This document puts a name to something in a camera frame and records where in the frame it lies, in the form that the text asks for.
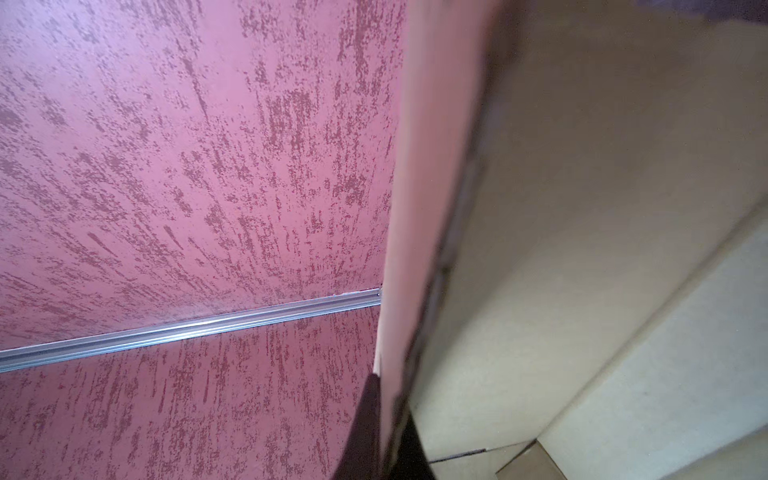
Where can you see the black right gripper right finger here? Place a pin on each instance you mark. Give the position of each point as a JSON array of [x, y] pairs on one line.
[[411, 462]]

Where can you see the right rear aluminium corner post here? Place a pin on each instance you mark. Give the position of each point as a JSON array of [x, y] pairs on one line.
[[84, 347]]

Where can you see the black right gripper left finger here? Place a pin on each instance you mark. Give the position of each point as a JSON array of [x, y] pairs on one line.
[[360, 457]]

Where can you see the brown cardboard box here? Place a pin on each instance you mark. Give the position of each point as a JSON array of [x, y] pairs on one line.
[[576, 272]]

